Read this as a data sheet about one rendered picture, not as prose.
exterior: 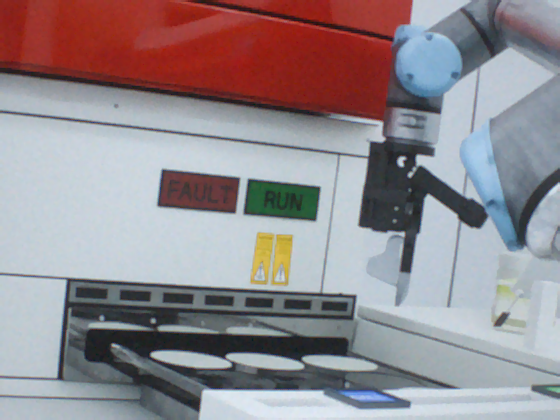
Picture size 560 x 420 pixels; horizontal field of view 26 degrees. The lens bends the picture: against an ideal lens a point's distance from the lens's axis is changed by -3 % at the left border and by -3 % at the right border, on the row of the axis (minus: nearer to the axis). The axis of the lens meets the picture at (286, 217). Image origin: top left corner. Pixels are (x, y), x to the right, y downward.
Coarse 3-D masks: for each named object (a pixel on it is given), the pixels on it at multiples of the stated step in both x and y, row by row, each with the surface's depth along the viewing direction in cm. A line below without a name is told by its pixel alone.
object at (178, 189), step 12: (168, 180) 161; (180, 180) 162; (192, 180) 163; (204, 180) 164; (216, 180) 164; (228, 180) 165; (168, 192) 161; (180, 192) 162; (192, 192) 163; (204, 192) 164; (216, 192) 165; (228, 192) 166; (180, 204) 162; (192, 204) 163; (204, 204) 164; (216, 204) 165; (228, 204) 166
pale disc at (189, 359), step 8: (160, 352) 155; (168, 352) 156; (176, 352) 157; (184, 352) 158; (160, 360) 150; (168, 360) 150; (176, 360) 151; (184, 360) 152; (192, 360) 153; (200, 360) 154; (208, 360) 154; (216, 360) 155; (224, 360) 156
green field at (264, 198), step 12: (252, 192) 168; (264, 192) 169; (276, 192) 170; (288, 192) 171; (300, 192) 172; (312, 192) 173; (252, 204) 168; (264, 204) 169; (276, 204) 170; (288, 204) 171; (300, 204) 172; (312, 204) 173; (300, 216) 172; (312, 216) 173
